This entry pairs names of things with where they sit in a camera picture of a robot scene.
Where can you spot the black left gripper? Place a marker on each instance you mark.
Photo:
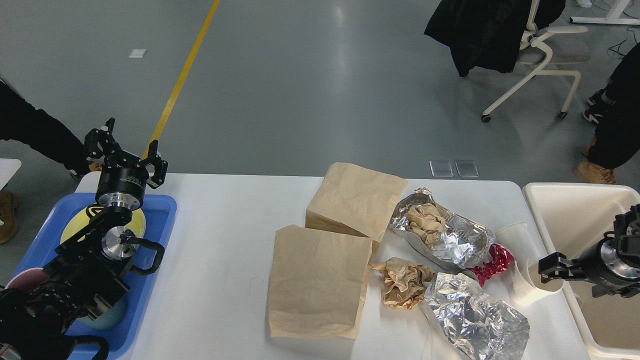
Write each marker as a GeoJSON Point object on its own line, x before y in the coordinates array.
{"type": "Point", "coordinates": [118, 186]}

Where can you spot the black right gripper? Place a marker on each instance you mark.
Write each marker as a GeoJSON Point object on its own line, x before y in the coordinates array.
{"type": "Point", "coordinates": [612, 266]}

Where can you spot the white paper cup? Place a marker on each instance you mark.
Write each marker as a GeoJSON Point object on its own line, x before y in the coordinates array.
{"type": "Point", "coordinates": [522, 244]}
{"type": "Point", "coordinates": [527, 285]}

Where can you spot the yellow plate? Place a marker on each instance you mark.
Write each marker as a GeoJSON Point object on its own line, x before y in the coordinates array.
{"type": "Point", "coordinates": [81, 219]}

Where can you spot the pink ribbed mug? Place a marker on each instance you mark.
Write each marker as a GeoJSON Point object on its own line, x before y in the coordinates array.
{"type": "Point", "coordinates": [27, 280]}

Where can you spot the green grey mug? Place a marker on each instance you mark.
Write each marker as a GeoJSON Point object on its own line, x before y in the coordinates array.
{"type": "Point", "coordinates": [109, 319]}

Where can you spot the brown paper bag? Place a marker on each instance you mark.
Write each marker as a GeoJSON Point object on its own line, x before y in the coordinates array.
{"type": "Point", "coordinates": [355, 201]}
{"type": "Point", "coordinates": [318, 283]}

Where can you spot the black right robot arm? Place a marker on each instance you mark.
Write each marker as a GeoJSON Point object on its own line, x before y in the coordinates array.
{"type": "Point", "coordinates": [625, 225]}

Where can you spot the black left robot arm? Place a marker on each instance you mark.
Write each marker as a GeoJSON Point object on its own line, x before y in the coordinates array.
{"type": "Point", "coordinates": [86, 277]}

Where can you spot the white plastic bin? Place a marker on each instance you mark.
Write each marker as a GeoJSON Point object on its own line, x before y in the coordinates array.
{"type": "Point", "coordinates": [571, 217]}

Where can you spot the blue plastic tray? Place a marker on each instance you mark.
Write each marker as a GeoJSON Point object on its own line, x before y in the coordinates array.
{"type": "Point", "coordinates": [160, 213]}

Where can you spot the upright white paper cup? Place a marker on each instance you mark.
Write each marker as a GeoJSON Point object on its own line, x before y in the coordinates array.
{"type": "Point", "coordinates": [522, 244]}

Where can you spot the red foil wrapper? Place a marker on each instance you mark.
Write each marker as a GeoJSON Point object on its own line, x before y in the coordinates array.
{"type": "Point", "coordinates": [501, 258]}

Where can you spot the tan boot right side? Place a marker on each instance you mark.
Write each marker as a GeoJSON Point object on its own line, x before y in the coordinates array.
{"type": "Point", "coordinates": [589, 172]}

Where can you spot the lower aluminium foil sheet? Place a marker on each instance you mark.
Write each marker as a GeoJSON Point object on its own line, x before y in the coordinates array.
{"type": "Point", "coordinates": [478, 325]}

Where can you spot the aluminium foil sheet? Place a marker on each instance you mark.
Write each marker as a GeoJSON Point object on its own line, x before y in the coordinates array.
{"type": "Point", "coordinates": [478, 325]}
{"type": "Point", "coordinates": [463, 244]}

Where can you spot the person in black clothes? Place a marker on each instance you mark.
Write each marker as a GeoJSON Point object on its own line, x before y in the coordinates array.
{"type": "Point", "coordinates": [21, 121]}

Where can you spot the white side table corner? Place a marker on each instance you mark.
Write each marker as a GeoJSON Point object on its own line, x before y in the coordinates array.
{"type": "Point", "coordinates": [8, 168]}

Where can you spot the upper aluminium foil sheet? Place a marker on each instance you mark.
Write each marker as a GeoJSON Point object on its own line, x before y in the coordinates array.
{"type": "Point", "coordinates": [463, 244]}

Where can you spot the crumpled paper in foil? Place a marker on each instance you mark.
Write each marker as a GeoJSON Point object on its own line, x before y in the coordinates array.
{"type": "Point", "coordinates": [425, 221]}

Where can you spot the crumpled brown paper ball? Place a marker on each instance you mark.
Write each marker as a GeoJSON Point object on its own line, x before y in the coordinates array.
{"type": "Point", "coordinates": [403, 282]}

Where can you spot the black white sneaker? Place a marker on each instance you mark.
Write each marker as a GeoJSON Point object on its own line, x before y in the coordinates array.
{"type": "Point", "coordinates": [597, 107]}

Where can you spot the white office chair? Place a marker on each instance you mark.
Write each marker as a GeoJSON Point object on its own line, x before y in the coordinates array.
{"type": "Point", "coordinates": [544, 55]}

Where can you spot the black jacket on chair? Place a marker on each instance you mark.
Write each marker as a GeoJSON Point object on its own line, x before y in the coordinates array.
{"type": "Point", "coordinates": [480, 33]}

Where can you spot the white desk base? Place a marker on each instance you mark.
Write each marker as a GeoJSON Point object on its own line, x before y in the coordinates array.
{"type": "Point", "coordinates": [616, 13]}

